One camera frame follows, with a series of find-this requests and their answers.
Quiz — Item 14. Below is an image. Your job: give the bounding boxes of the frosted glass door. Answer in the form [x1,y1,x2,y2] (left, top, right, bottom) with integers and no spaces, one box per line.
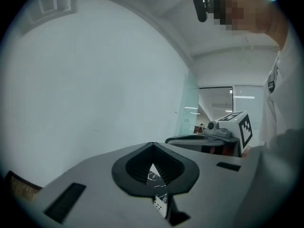
[174,67,200,134]

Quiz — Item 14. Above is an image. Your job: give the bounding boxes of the person's head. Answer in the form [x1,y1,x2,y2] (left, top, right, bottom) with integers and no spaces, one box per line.
[210,0,289,49]

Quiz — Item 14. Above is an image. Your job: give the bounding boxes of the glass office partition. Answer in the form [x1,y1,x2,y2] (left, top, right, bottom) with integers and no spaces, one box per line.
[198,85,266,143]

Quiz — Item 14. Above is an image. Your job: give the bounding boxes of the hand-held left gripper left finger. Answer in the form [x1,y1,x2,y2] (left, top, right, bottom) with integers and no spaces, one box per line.
[30,142,171,228]

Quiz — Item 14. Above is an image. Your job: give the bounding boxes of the white perforated plastic basket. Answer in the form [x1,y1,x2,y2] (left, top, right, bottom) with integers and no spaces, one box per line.
[153,193,168,219]

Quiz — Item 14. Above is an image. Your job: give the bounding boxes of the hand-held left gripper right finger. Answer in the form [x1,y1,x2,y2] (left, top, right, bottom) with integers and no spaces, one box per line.
[154,142,247,228]

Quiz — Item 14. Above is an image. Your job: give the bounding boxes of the grey panelled door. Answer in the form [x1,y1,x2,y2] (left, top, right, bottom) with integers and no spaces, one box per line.
[22,0,80,37]

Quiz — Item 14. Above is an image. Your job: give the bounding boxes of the person's white shirt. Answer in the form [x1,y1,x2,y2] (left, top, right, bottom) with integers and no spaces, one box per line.
[258,27,304,152]

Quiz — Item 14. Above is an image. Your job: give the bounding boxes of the black head-worn camera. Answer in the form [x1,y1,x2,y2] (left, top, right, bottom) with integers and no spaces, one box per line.
[193,0,212,23]

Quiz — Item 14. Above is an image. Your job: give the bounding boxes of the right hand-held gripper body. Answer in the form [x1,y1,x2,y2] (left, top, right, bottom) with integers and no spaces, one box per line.
[204,110,254,157]

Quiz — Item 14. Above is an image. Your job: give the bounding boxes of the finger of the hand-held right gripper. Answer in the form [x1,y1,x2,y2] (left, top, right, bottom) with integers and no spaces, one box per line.
[165,138,239,153]
[170,134,209,140]

